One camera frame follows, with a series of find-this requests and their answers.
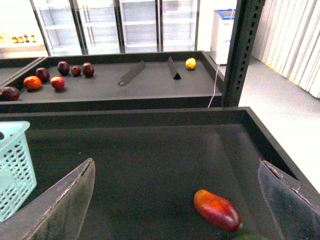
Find dark plum left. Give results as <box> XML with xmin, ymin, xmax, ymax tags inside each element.
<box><xmin>35</xmin><ymin>67</ymin><xmax>50</xmax><ymax>82</ymax></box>

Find black front display tray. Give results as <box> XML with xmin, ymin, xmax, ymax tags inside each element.
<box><xmin>0</xmin><ymin>107</ymin><xmax>316</xmax><ymax>240</ymax></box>

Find bottles on shelf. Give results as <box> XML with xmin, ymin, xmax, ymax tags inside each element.
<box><xmin>0</xmin><ymin>34</ymin><xmax>37</xmax><ymax>45</ymax></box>

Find yellow lemon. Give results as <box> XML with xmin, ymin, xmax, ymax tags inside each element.
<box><xmin>185</xmin><ymin>57</ymin><xmax>197</xmax><ymax>70</ymax></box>

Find black rear display tray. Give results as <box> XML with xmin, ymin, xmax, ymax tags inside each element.
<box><xmin>0</xmin><ymin>51</ymin><xmax>224</xmax><ymax>114</ymax></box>

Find grey flat divider strip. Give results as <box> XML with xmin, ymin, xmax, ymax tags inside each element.
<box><xmin>118</xmin><ymin>60</ymin><xmax>146</xmax><ymax>86</ymax></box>

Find translucent right gripper left finger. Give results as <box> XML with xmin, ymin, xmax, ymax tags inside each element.
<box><xmin>0</xmin><ymin>158</ymin><xmax>96</xmax><ymax>240</ymax></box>

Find orange red tomato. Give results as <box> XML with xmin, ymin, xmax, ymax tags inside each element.
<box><xmin>23</xmin><ymin>75</ymin><xmax>42</xmax><ymax>91</ymax></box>

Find translucent right gripper right finger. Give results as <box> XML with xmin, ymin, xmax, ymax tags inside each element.
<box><xmin>257</xmin><ymin>160</ymin><xmax>320</xmax><ymax>240</ymax></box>

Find small red apple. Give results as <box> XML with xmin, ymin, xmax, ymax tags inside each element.
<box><xmin>50</xmin><ymin>76</ymin><xmax>65</xmax><ymax>91</ymax></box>

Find black shelf upright post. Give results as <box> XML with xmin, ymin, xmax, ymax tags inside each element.
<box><xmin>221</xmin><ymin>0</ymin><xmax>266</xmax><ymax>107</ymax></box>

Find dark plum right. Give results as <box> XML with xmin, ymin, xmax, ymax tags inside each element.
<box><xmin>82</xmin><ymin>62</ymin><xmax>95</xmax><ymax>78</ymax></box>

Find pink cable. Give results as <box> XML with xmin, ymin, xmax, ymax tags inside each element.
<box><xmin>207</xmin><ymin>8</ymin><xmax>236</xmax><ymax>109</ymax></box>

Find red orange mango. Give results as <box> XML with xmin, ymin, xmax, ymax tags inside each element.
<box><xmin>193</xmin><ymin>189</ymin><xmax>242</xmax><ymax>232</ymax></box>

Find small dark red plum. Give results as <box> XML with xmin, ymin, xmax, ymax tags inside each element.
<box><xmin>71</xmin><ymin>65</ymin><xmax>82</xmax><ymax>77</ymax></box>

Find light blue plastic basket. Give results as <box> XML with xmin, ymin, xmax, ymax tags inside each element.
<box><xmin>0</xmin><ymin>121</ymin><xmax>37</xmax><ymax>222</ymax></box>

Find dark plum rear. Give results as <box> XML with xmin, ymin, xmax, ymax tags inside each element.
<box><xmin>57</xmin><ymin>61</ymin><xmax>70</xmax><ymax>76</ymax></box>

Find glass door refrigerator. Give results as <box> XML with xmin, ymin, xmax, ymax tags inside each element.
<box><xmin>30</xmin><ymin>0</ymin><xmax>200</xmax><ymax>56</ymax></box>

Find dark purple fruit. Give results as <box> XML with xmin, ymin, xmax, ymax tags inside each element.
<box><xmin>0</xmin><ymin>86</ymin><xmax>20</xmax><ymax>101</ymax></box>

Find white chest freezer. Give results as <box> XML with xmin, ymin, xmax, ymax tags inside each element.
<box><xmin>210</xmin><ymin>9</ymin><xmax>236</xmax><ymax>65</ymax></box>

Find black display tray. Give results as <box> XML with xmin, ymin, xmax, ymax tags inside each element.
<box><xmin>0</xmin><ymin>51</ymin><xmax>224</xmax><ymax>114</ymax></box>
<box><xmin>0</xmin><ymin>107</ymin><xmax>316</xmax><ymax>240</ymax></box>

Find black triangular divider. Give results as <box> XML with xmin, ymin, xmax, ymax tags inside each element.
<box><xmin>167</xmin><ymin>56</ymin><xmax>181</xmax><ymax>81</ymax></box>

